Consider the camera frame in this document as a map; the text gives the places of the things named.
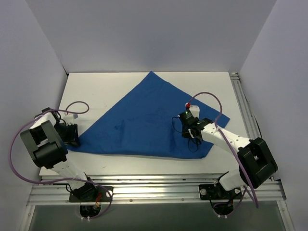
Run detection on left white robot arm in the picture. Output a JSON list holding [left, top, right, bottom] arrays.
[[20, 107, 99, 202]]

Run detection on aluminium front rail frame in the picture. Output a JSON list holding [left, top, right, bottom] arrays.
[[26, 172, 287, 206]]

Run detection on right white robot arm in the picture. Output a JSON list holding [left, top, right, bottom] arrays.
[[182, 118, 278, 199]]

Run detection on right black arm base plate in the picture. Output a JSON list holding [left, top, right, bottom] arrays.
[[198, 184, 242, 201]]

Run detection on blue surgical drape cloth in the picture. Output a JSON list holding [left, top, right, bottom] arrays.
[[68, 70, 231, 160]]

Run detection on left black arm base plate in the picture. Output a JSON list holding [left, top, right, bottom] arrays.
[[69, 184, 113, 203]]

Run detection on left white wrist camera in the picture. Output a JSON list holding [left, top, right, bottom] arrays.
[[64, 114, 78, 125]]

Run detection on aluminium side rail frame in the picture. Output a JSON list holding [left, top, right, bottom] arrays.
[[230, 74, 278, 186]]

